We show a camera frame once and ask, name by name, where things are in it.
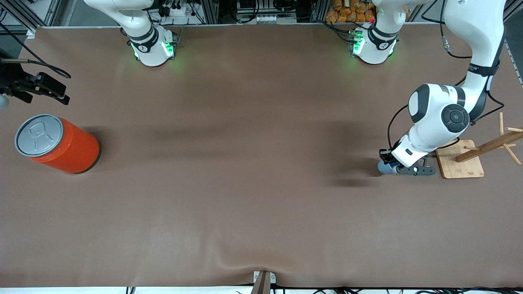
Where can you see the aluminium frame post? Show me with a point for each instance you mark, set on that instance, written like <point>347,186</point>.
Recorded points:
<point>320,11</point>
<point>209,11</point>

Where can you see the grey metal camera bracket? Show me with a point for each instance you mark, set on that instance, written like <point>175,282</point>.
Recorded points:
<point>263,281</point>

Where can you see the aluminium frame profile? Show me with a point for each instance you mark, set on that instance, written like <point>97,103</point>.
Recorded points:
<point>24,14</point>

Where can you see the light blue plastic cup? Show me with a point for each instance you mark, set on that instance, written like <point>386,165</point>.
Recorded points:
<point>384,167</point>

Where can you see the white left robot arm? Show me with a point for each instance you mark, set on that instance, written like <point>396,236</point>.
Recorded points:
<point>437,118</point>

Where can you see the white power strip with plugs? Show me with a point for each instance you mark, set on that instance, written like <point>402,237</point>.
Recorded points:
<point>179,10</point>

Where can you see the wooden cup rack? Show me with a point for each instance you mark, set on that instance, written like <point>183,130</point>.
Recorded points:
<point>461,167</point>

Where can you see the orange snack bag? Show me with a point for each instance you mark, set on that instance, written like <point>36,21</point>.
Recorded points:
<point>347,12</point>

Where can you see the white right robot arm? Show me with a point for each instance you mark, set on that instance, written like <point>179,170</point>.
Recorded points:
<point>149,49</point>

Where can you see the orange can with grey lid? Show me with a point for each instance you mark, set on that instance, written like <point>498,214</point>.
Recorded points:
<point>69,149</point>

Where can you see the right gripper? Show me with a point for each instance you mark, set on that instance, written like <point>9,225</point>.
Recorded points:
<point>11,80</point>

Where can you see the brown table mat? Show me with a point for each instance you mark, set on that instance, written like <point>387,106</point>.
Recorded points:
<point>261,183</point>

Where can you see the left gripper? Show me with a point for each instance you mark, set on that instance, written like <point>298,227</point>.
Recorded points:
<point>384,156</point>

